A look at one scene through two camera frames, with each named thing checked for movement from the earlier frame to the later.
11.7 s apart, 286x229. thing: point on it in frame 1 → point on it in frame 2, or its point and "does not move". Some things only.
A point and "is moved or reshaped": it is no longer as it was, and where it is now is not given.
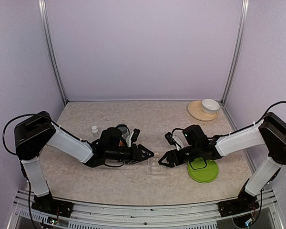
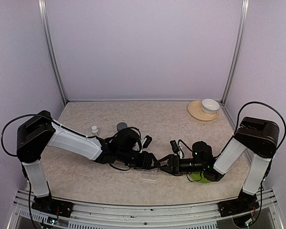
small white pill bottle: [95, 130] does not move
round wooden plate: [196, 110] does not move
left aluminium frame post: [44, 16] does not move
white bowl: [210, 106] does not move
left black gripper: [136, 159] → [148, 161]
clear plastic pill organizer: [154, 168] is moved or reshaped
